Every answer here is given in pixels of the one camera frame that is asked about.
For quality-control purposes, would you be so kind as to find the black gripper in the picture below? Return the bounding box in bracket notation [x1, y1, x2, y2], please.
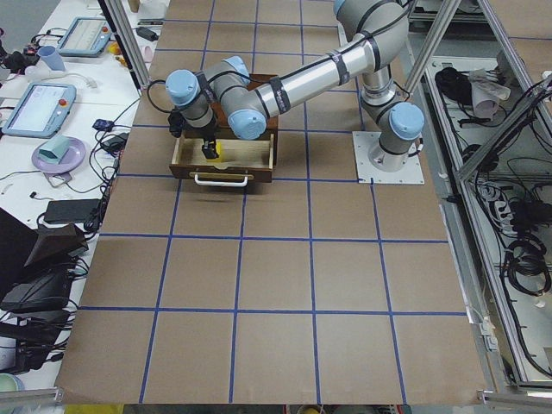
[198, 116, 219, 160]

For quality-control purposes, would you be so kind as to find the light wooden drawer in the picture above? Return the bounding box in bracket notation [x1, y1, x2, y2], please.
[169, 128, 278, 186]

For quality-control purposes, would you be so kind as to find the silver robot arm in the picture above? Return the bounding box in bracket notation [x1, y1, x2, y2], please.
[165, 0, 424, 173]

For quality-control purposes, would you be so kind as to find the dark wooden drawer cabinet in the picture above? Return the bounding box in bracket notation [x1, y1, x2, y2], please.
[210, 70, 279, 141]

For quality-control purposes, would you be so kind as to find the purple plate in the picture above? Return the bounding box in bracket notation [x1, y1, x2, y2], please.
[31, 135, 86, 174]

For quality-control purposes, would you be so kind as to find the black power adapter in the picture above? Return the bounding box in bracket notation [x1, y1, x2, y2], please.
[44, 198, 100, 224]

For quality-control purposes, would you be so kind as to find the teal box on plate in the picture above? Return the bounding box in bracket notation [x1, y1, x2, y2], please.
[38, 135, 71, 164]

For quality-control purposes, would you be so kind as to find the far teach pendant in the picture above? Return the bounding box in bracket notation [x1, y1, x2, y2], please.
[57, 17, 112, 58]

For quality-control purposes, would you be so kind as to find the teach pendant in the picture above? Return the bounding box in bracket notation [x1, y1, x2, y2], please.
[57, 17, 112, 58]
[2, 82, 77, 139]

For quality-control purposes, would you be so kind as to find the near teach pendant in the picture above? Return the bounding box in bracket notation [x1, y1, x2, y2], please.
[2, 82, 77, 139]

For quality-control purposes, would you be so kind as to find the light blue cup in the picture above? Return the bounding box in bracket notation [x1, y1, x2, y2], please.
[37, 45, 66, 72]

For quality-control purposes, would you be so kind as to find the black braided cable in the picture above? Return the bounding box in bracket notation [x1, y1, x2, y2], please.
[146, 78, 178, 116]

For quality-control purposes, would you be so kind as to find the aluminium frame post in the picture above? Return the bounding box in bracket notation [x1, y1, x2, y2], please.
[98, 0, 150, 91]

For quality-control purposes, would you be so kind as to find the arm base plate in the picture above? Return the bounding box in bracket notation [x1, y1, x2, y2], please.
[352, 131, 424, 185]

